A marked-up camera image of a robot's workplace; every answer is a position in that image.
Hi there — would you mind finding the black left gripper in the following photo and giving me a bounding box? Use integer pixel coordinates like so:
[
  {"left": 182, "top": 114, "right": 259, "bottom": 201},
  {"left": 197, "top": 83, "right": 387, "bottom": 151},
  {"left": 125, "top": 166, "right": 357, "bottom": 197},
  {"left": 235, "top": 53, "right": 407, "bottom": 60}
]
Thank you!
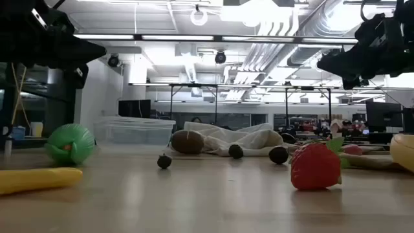
[{"left": 19, "top": 0, "right": 107, "bottom": 90}]

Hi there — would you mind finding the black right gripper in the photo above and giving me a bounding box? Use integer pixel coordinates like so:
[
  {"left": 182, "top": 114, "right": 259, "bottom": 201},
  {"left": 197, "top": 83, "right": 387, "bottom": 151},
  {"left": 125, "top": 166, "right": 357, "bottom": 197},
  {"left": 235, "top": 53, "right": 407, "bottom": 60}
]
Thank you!
[{"left": 317, "top": 12, "right": 405, "bottom": 91}]

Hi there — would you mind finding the pink toy fruit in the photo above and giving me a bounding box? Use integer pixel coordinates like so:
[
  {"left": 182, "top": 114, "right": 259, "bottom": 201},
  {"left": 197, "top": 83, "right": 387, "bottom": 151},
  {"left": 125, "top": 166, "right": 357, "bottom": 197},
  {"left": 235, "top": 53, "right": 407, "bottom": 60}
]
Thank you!
[{"left": 342, "top": 144, "right": 364, "bottom": 156}]

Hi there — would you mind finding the green ribbed toy vegetable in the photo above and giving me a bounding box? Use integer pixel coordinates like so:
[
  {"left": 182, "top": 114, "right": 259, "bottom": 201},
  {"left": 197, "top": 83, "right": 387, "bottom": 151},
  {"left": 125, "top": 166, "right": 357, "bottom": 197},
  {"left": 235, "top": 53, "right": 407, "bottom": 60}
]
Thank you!
[{"left": 44, "top": 123, "right": 96, "bottom": 166}]

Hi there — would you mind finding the red toy strawberry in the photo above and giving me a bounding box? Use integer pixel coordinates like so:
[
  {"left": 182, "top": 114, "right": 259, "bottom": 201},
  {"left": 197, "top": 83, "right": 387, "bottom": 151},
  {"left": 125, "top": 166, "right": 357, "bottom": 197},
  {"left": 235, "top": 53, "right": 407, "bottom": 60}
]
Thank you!
[{"left": 290, "top": 137, "right": 352, "bottom": 191}]

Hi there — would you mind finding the yellow toy banana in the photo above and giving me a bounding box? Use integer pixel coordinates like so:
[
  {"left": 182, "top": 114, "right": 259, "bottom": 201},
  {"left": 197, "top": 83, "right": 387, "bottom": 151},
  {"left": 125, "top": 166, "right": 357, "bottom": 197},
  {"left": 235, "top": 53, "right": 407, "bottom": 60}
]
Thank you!
[{"left": 389, "top": 133, "right": 414, "bottom": 173}]

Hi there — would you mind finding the glossy black toy grape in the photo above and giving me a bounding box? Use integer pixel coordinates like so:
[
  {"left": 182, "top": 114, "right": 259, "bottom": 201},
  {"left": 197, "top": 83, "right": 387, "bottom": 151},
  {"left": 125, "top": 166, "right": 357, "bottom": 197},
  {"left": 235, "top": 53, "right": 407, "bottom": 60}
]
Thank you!
[{"left": 268, "top": 145, "right": 289, "bottom": 165}]

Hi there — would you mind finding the small dark toy blueberry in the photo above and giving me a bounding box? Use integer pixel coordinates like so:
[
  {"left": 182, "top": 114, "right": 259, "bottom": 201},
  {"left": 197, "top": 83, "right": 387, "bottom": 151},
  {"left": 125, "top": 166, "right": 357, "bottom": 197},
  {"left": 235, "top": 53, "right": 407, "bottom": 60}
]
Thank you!
[{"left": 157, "top": 153, "right": 173, "bottom": 170}]

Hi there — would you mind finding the brown toy kiwi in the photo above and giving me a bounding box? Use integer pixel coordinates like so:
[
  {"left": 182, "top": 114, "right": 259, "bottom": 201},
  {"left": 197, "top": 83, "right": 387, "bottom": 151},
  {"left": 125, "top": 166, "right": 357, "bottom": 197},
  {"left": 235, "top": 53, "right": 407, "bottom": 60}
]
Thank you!
[{"left": 170, "top": 129, "right": 205, "bottom": 155}]

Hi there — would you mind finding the black toy blackberry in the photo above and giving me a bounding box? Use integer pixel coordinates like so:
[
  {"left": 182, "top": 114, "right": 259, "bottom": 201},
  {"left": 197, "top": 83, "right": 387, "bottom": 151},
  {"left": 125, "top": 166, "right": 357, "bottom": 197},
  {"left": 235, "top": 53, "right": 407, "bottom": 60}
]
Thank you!
[{"left": 228, "top": 144, "right": 245, "bottom": 160}]

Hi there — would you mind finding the small yellow toy vegetable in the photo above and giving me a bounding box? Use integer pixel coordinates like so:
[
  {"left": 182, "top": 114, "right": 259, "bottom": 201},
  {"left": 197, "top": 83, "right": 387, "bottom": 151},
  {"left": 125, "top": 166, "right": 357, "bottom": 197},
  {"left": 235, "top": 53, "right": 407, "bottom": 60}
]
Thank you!
[{"left": 0, "top": 167, "right": 83, "bottom": 196}]

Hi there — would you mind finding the clear plastic tupperware container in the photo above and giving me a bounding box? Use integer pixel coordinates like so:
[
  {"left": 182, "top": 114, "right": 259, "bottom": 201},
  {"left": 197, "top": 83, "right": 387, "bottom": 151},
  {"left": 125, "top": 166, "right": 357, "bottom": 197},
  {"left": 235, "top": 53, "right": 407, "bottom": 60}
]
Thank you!
[{"left": 93, "top": 116, "right": 177, "bottom": 147}]

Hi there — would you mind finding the black monitor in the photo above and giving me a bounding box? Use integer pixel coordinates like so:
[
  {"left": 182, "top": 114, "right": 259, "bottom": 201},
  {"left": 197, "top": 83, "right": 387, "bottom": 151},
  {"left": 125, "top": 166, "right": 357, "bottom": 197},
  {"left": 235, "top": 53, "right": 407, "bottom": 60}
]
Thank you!
[
  {"left": 365, "top": 100, "right": 404, "bottom": 129},
  {"left": 118, "top": 99, "right": 152, "bottom": 118}
]

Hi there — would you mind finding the long overhead light bar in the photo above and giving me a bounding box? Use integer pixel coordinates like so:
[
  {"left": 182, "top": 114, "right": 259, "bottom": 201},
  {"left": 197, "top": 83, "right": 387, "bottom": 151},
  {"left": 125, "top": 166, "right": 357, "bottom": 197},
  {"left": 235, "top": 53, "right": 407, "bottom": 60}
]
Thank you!
[{"left": 73, "top": 33, "right": 359, "bottom": 45}]

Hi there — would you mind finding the pale yellow cup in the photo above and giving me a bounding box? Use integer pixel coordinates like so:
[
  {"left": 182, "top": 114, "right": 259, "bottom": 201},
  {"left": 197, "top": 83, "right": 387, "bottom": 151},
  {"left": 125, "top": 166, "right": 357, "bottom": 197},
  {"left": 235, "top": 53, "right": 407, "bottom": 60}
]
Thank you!
[{"left": 30, "top": 122, "right": 44, "bottom": 138}]

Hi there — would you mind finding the blue box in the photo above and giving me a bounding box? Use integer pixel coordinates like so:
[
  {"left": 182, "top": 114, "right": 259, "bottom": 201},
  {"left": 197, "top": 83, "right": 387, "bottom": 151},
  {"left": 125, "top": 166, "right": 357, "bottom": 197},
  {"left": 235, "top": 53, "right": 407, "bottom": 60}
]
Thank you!
[{"left": 11, "top": 126, "right": 26, "bottom": 140}]

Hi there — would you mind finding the white checked dish towel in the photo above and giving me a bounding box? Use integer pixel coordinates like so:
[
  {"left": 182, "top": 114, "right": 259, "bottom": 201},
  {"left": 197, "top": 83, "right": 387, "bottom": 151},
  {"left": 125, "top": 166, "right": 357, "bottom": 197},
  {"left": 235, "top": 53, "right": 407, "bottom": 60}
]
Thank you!
[{"left": 176, "top": 121, "right": 287, "bottom": 157}]

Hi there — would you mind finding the black metal rig frame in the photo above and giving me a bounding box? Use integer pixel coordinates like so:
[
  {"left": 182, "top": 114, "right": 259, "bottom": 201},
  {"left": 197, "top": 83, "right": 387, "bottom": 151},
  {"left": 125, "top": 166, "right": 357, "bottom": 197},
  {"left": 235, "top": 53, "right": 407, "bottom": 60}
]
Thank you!
[
  {"left": 169, "top": 83, "right": 219, "bottom": 126},
  {"left": 284, "top": 86, "right": 332, "bottom": 130}
]

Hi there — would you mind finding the yellow cable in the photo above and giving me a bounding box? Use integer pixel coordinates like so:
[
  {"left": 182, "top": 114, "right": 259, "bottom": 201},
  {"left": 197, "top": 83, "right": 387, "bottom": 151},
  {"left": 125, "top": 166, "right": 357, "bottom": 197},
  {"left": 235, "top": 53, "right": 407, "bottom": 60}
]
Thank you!
[{"left": 10, "top": 63, "right": 28, "bottom": 126}]

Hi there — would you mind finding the white ring ceiling light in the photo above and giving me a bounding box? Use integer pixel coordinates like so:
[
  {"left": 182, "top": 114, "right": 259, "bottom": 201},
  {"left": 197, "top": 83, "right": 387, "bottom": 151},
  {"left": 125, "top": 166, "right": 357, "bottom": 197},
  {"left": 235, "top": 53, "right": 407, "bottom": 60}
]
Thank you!
[{"left": 190, "top": 6, "right": 209, "bottom": 27}]

